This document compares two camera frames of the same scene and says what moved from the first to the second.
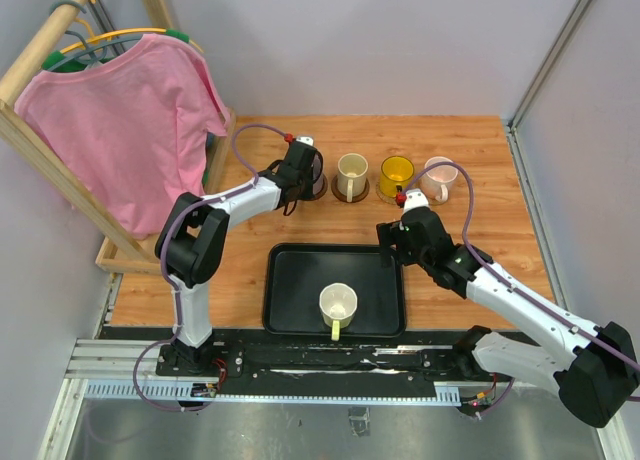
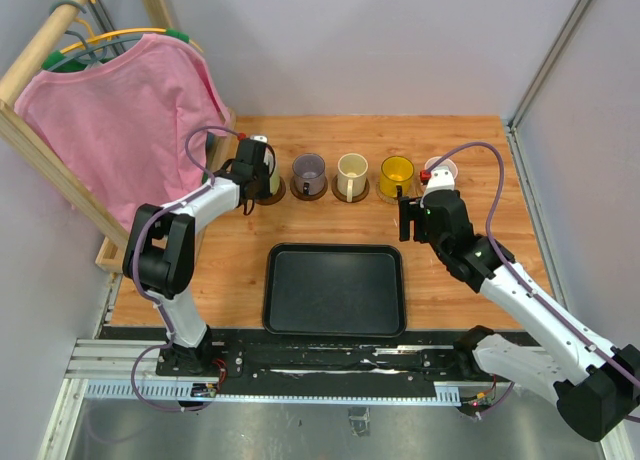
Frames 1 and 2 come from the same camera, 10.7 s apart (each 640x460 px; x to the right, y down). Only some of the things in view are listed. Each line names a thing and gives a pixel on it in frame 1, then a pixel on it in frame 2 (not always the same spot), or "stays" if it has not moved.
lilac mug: x=318 y=183 stays
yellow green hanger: x=57 y=56 stays
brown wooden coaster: x=343 y=198 stays
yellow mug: x=394 y=171 stays
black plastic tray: x=296 y=273 stays
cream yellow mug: x=352 y=169 stays
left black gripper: x=307 y=193 to x=264 y=192
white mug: x=338 y=305 to x=272 y=166
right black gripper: x=391 y=233 to x=417 y=211
